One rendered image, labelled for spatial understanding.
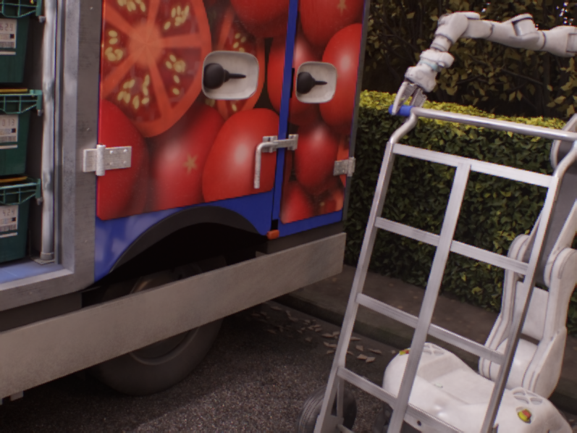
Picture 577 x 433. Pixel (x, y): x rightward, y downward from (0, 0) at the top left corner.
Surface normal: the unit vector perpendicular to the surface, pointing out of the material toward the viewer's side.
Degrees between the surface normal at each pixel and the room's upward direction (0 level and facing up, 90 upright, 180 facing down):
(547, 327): 98
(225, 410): 0
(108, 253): 90
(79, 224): 90
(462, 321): 8
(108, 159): 90
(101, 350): 90
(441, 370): 74
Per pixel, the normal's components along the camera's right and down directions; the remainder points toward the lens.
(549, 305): -0.79, 0.22
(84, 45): 0.77, 0.21
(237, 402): 0.08, -0.97
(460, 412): -0.29, -0.60
